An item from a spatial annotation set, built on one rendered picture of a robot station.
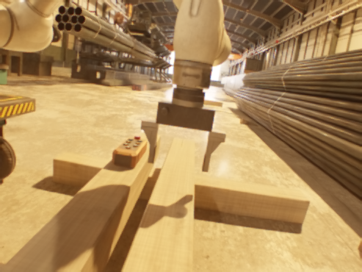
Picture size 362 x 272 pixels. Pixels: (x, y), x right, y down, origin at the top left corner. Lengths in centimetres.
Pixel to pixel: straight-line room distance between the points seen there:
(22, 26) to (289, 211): 121
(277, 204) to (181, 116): 57
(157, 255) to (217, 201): 55
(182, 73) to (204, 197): 53
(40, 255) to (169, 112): 36
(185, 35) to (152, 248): 40
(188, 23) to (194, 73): 10
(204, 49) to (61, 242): 43
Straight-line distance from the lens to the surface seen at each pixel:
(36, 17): 106
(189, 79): 51
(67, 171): 101
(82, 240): 42
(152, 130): 56
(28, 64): 859
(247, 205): 94
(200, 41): 51
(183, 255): 41
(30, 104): 100
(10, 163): 103
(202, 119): 54
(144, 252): 40
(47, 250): 41
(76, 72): 746
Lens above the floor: 46
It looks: 13 degrees down
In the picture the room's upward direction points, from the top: 9 degrees clockwise
